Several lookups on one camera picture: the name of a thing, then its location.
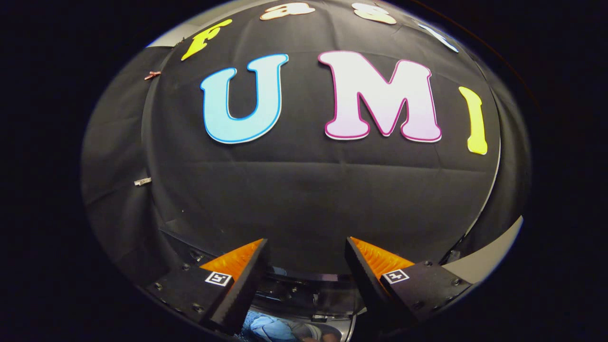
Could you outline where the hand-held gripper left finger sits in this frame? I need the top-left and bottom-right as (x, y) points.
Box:
(145, 238), (270, 335)

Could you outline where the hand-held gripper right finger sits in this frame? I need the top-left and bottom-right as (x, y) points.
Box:
(344, 237), (473, 328)

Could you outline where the light blue garment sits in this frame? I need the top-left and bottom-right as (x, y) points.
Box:
(249, 314), (304, 342)

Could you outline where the dark washing machine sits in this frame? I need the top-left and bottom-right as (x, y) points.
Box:
(237, 304), (361, 342)

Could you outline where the black backdrop cloth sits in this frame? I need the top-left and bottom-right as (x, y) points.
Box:
(81, 0), (532, 290)

